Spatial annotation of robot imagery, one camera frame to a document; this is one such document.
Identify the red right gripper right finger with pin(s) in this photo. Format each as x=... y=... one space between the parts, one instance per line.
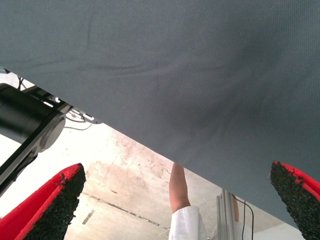
x=300 y=200

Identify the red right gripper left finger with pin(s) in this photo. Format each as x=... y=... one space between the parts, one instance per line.
x=30 y=215

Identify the person's bare forearm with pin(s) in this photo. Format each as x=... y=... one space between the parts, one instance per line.
x=178 y=190

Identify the small white plug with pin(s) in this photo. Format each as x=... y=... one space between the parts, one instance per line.
x=88 y=117

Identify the white sleeve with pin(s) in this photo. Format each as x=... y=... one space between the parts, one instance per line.
x=185 y=225

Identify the dark grey table cloth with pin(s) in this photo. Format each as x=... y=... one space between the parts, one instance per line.
x=175 y=62

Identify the aluminium profile post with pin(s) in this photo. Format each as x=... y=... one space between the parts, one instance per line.
x=223 y=220

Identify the black frame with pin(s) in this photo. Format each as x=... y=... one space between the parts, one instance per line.
x=22 y=117

